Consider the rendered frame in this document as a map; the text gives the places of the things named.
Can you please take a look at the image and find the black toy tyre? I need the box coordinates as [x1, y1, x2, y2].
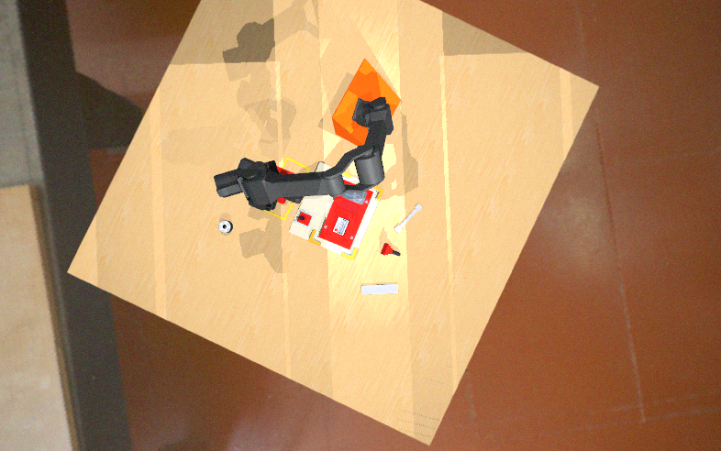
[218, 221, 233, 233]

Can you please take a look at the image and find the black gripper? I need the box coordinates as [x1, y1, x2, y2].
[238, 158, 303, 204]

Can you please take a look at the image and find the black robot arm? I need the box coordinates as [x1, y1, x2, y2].
[214, 97, 394, 212]

